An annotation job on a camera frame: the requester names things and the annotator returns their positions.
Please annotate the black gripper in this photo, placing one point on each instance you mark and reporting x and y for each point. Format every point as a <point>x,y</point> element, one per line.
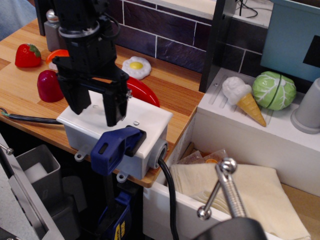
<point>91,66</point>

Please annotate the white switch box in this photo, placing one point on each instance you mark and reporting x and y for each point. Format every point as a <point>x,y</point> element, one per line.
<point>84,130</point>

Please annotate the plastic snack bags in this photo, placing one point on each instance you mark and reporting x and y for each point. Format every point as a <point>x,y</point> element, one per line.
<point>197,158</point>

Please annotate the dark grey post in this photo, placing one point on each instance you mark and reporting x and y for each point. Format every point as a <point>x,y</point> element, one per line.
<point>223,14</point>

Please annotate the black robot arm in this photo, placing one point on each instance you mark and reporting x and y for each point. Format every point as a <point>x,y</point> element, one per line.
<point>84,10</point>

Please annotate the green toy cabbage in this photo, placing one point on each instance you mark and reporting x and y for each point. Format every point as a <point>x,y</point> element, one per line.
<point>273,91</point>

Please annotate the toy salmon sushi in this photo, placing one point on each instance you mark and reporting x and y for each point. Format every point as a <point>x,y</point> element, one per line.
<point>52,55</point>

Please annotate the dark red toy half-egg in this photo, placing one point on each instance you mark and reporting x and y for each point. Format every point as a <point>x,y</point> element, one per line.
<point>48,87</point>

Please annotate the red toy chili pepper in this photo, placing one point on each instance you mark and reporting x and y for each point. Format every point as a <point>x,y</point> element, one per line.
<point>142,92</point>

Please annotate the blue bar clamp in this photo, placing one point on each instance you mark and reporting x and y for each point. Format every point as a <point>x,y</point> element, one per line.
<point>116,220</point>

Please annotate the grey plastic cup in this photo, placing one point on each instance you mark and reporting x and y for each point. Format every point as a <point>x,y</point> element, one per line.
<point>306,118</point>

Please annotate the grey metal bin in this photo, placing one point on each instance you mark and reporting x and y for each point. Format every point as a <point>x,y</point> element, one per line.
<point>44,173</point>

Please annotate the red toy strawberry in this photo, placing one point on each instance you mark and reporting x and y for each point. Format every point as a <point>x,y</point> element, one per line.
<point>27,56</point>

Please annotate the grey toy salt shaker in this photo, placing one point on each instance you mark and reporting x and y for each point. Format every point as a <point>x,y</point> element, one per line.
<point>51,27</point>

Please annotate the toy fried egg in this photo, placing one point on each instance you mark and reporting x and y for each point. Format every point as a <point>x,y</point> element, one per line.
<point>137,67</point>

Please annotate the teal box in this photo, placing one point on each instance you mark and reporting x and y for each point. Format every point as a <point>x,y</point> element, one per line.
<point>292,44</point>

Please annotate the toy ice cream cone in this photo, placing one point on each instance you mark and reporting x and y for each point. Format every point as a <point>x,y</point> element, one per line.
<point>239,93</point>

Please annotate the metal screw clamp handle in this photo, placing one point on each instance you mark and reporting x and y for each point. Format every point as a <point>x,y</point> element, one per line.
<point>224,170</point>

